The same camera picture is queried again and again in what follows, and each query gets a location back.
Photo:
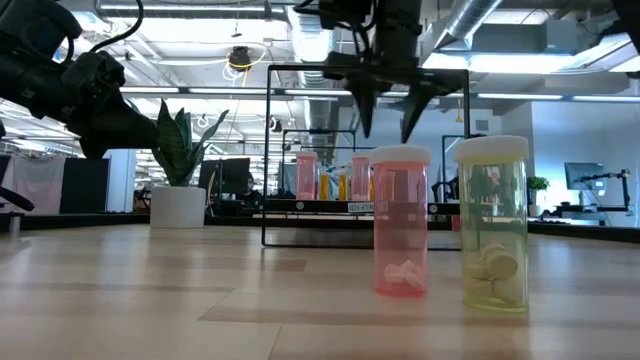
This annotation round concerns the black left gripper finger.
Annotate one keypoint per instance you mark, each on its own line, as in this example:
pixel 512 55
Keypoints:
pixel 116 129

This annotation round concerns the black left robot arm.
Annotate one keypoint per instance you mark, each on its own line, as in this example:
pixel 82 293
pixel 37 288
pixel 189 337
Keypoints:
pixel 30 25

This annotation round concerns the pale hanging cloth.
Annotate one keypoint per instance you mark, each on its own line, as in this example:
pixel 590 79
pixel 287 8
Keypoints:
pixel 35 182

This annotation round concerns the black jointed stand arm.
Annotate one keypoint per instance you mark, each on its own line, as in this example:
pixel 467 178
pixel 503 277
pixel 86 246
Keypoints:
pixel 623 174

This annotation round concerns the snake plant in white pot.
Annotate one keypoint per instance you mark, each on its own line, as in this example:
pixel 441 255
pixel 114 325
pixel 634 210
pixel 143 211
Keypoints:
pixel 177 207

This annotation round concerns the reddish pill bottle white cap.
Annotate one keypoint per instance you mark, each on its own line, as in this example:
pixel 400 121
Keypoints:
pixel 456 223

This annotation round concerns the person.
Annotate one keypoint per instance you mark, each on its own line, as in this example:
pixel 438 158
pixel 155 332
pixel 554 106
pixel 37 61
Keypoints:
pixel 250 189

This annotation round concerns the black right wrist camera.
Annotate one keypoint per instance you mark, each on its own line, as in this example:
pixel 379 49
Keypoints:
pixel 345 12

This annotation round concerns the bluish lit monitor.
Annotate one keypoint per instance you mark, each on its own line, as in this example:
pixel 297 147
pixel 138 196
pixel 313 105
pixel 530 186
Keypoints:
pixel 582 174

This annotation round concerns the yellow pill bottle white cap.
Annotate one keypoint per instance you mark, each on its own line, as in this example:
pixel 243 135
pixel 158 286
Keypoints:
pixel 325 187

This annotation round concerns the black computer monitor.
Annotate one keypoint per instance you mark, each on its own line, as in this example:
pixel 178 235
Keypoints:
pixel 232 172
pixel 209 176

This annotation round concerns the amber pill bottle white cap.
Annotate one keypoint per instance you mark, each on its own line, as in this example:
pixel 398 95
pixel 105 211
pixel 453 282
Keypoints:
pixel 344 189

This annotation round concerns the black-framed wooden shelf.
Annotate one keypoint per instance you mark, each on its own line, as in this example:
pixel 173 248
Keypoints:
pixel 310 205

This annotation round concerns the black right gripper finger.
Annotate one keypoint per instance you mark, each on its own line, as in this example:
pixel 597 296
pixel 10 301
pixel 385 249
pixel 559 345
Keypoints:
pixel 415 112
pixel 366 107

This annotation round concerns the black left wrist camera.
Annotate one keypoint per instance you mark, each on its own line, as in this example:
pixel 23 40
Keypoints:
pixel 95 75

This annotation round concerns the white pillar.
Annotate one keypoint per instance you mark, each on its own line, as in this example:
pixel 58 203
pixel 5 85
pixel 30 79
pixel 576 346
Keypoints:
pixel 120 180

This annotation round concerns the black aluminium rail frame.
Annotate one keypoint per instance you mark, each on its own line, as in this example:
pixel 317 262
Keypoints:
pixel 75 221

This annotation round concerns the wide bright ceiling light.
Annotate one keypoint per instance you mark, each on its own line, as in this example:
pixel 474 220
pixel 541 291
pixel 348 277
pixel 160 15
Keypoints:
pixel 500 64

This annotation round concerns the black partition panel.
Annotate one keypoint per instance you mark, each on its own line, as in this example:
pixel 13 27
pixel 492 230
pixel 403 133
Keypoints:
pixel 85 187

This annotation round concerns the long ceiling light strip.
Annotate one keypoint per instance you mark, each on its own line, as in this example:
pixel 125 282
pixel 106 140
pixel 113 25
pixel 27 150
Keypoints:
pixel 225 91

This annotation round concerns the small green potted plant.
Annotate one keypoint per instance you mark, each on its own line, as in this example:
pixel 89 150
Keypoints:
pixel 537 184

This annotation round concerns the pink pill bottle white cap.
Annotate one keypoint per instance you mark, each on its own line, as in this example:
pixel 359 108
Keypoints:
pixel 400 225
pixel 360 177
pixel 306 175

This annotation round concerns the grey metal post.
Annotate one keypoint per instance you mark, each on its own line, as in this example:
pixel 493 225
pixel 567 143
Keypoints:
pixel 15 223

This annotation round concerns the silver spiral ceiling duct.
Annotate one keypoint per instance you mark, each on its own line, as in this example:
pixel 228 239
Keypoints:
pixel 470 20
pixel 314 45

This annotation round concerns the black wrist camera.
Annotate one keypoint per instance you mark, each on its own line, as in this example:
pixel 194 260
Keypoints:
pixel 345 12
pixel 95 75

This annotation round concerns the yellow-green pill bottle white cap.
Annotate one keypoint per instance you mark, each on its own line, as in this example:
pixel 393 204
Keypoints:
pixel 492 225

